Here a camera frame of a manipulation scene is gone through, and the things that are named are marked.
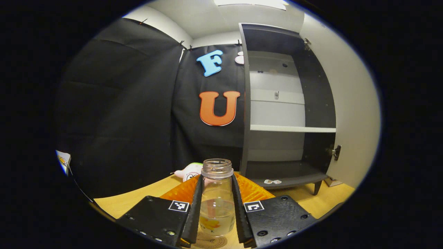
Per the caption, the large ceiling light panel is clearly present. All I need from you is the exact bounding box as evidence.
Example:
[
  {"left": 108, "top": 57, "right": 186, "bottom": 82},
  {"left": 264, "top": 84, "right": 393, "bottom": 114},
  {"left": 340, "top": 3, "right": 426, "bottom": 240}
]
[{"left": 214, "top": 0, "right": 289, "bottom": 10}]

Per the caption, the round brown coaster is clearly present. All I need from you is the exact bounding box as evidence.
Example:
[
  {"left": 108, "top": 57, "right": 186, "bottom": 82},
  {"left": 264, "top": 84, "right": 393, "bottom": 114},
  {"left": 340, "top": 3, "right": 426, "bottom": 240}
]
[{"left": 196, "top": 232, "right": 229, "bottom": 249}]

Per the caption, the clear glass bottle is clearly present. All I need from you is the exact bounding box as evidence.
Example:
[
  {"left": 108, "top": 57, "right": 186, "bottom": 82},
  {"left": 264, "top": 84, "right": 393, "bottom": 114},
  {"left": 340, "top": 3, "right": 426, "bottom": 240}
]
[{"left": 199, "top": 159, "right": 236, "bottom": 238}]

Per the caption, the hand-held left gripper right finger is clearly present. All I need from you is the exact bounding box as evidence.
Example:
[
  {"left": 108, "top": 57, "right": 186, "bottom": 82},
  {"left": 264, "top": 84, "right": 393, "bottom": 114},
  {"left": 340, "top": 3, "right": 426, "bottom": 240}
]
[{"left": 230, "top": 174, "right": 319, "bottom": 249}]

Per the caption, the black backdrop cloth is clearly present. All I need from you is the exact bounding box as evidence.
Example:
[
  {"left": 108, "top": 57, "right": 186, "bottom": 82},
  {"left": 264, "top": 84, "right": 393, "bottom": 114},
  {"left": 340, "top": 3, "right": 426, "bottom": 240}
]
[{"left": 55, "top": 17, "right": 246, "bottom": 199}]

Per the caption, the grey cabinet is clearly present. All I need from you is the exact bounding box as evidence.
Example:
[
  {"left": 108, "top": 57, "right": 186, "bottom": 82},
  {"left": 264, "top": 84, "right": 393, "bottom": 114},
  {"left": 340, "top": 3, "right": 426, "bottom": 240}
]
[{"left": 238, "top": 23, "right": 341, "bottom": 196}]

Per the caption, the pink plush toy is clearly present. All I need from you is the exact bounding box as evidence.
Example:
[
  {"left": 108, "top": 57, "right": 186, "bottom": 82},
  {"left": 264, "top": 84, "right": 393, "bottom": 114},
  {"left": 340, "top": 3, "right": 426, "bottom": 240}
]
[{"left": 174, "top": 163, "right": 205, "bottom": 182}]

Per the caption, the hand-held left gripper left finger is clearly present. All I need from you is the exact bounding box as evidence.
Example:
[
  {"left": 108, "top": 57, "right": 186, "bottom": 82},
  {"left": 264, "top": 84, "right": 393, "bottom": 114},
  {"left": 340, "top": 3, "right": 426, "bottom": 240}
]
[{"left": 115, "top": 174, "right": 205, "bottom": 248}]

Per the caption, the beige cabinet door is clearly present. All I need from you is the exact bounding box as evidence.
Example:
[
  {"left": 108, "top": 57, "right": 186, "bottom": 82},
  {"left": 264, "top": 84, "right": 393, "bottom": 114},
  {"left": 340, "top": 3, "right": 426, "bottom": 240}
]
[{"left": 299, "top": 14, "right": 381, "bottom": 190}]

